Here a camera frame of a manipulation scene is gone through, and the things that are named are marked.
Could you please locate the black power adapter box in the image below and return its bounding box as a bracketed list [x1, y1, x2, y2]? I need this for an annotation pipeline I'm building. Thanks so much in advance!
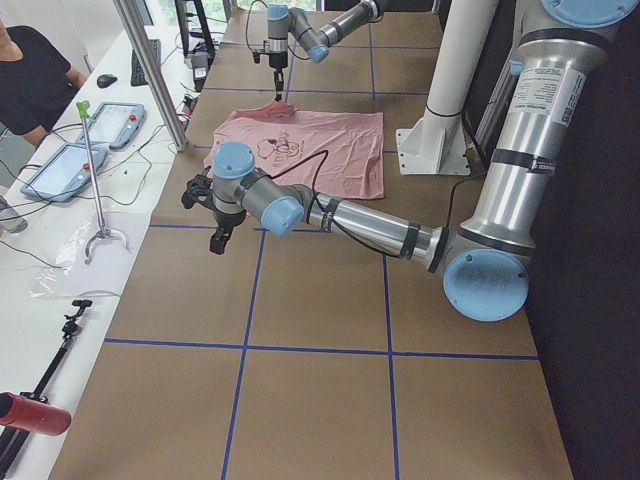
[185, 51, 212, 92]

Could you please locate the blue teach pendant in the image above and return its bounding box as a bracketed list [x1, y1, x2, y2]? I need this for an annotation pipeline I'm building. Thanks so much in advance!
[20, 143, 92, 202]
[76, 100, 146, 151]

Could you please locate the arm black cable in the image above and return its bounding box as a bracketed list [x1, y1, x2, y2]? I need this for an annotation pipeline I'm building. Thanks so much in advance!
[269, 149, 501, 259]
[247, 0, 271, 51]

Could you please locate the aluminium frame post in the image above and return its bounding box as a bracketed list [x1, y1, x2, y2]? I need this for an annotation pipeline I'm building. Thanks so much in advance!
[113, 0, 188, 152]

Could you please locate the black tripod pole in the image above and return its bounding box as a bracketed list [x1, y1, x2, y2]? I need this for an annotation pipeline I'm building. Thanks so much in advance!
[1, 299, 93, 479]

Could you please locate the far blue teach pendant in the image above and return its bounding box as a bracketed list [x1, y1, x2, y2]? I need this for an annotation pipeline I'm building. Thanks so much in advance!
[76, 100, 146, 151]

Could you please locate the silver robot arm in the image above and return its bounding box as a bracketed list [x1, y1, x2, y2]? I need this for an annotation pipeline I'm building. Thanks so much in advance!
[251, 0, 389, 101]
[181, 1, 636, 322]

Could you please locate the near blue teach pendant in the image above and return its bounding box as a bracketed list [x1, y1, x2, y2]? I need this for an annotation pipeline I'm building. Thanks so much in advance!
[20, 143, 92, 202]

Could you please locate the black computer mouse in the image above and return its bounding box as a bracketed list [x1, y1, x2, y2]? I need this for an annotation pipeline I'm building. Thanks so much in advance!
[96, 74, 118, 89]

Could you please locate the person in black shirt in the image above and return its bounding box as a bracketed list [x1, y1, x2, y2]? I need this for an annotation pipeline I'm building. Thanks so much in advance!
[1, 25, 87, 147]

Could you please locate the pink Snoopy t-shirt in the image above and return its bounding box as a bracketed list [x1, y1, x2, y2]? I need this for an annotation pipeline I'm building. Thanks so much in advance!
[211, 101, 384, 200]

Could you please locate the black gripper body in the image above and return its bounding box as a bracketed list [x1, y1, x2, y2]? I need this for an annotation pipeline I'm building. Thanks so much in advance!
[181, 172, 246, 234]
[252, 39, 288, 68]

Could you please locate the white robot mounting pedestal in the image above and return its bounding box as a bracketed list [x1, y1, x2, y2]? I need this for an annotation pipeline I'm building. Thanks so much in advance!
[396, 0, 498, 176]

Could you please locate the red cylinder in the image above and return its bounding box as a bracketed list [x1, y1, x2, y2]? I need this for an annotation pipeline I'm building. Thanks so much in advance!
[1, 392, 72, 436]

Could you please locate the clear plastic bag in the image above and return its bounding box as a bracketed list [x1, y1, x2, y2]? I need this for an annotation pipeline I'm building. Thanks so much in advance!
[29, 211, 150, 298]

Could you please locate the metal grabber stick green handle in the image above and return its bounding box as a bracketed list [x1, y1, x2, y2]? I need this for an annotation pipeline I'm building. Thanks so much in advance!
[76, 100, 129, 265]

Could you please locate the black keyboard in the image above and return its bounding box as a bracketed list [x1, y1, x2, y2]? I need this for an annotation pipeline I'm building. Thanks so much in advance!
[130, 38, 163, 87]

